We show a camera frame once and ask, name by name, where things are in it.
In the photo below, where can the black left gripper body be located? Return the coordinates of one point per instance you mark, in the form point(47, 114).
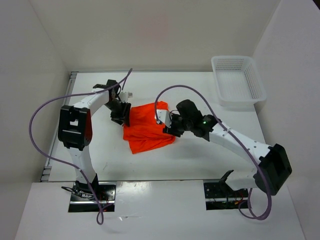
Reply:
point(116, 104)

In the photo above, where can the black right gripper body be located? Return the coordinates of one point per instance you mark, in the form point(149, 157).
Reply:
point(178, 123)

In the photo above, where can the orange shorts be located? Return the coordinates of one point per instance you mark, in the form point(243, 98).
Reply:
point(143, 133)

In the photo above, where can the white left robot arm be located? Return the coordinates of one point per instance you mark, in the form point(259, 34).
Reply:
point(75, 129)

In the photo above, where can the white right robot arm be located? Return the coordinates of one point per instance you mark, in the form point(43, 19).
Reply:
point(271, 166)

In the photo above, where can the white plastic basket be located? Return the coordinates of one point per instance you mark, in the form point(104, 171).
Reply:
point(238, 83)

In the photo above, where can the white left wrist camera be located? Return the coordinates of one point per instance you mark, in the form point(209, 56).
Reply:
point(124, 96)

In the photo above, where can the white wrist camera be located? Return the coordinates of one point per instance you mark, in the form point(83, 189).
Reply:
point(163, 116)
point(124, 96)

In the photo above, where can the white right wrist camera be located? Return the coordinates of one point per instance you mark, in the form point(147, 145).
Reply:
point(163, 116)

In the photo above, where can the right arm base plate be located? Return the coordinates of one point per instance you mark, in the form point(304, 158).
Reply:
point(219, 196)

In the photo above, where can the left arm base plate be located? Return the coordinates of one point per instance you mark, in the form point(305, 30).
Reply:
point(84, 202)

